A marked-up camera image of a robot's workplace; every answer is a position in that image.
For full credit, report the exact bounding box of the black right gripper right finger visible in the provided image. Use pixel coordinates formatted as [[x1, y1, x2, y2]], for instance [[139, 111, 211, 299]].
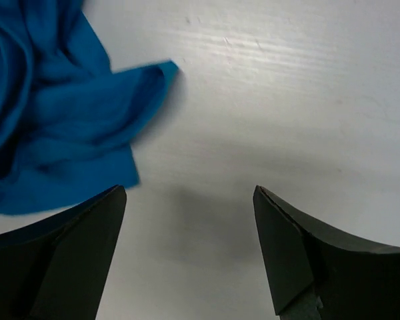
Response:
[[253, 186, 400, 319]]

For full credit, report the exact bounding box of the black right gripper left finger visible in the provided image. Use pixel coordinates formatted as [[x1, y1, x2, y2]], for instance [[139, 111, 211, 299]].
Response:
[[0, 186, 127, 319]]

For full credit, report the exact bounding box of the blue t shirt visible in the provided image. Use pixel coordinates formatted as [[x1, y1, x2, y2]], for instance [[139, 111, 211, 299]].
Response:
[[0, 1, 178, 215]]

